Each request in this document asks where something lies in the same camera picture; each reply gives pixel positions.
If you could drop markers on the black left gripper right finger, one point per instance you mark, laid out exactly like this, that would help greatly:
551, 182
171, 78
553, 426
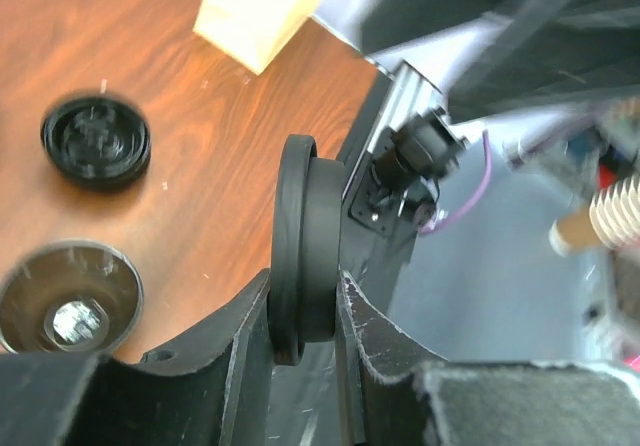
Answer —
393, 391

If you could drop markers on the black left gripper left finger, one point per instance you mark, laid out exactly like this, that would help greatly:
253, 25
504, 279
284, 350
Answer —
207, 386

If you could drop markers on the black takeout coffee cup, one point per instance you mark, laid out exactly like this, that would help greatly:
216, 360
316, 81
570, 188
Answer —
74, 295

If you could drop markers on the black coffee cup lid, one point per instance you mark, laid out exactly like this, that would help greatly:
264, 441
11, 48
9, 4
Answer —
305, 250

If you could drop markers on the beige paper takeout bag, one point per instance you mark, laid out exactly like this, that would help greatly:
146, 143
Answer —
252, 32

